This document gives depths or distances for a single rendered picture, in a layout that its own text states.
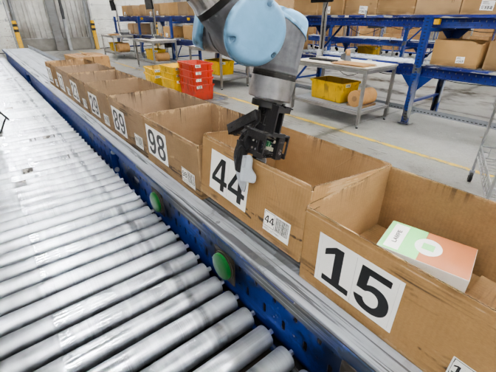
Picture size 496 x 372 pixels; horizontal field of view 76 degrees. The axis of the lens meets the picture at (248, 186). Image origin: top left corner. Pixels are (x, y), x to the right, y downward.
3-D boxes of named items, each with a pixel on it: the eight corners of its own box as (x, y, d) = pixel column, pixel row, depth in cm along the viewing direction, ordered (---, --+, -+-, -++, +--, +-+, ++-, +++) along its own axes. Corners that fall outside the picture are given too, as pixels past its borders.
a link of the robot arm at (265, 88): (243, 71, 65) (276, 78, 72) (239, 95, 67) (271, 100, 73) (272, 77, 59) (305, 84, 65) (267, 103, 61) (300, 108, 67)
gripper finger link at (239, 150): (234, 172, 70) (242, 133, 67) (229, 170, 71) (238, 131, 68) (249, 172, 73) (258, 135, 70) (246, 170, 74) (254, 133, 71)
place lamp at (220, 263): (211, 270, 82) (209, 249, 79) (215, 269, 83) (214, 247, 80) (226, 286, 77) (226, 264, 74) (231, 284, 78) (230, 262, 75)
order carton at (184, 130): (147, 159, 120) (140, 114, 112) (212, 142, 136) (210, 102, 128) (201, 200, 93) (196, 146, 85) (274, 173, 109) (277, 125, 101)
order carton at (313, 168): (199, 190, 92) (201, 132, 85) (273, 173, 109) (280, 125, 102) (299, 263, 64) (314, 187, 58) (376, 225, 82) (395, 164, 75)
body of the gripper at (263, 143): (259, 162, 65) (271, 102, 61) (234, 150, 70) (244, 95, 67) (284, 162, 70) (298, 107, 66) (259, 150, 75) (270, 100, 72)
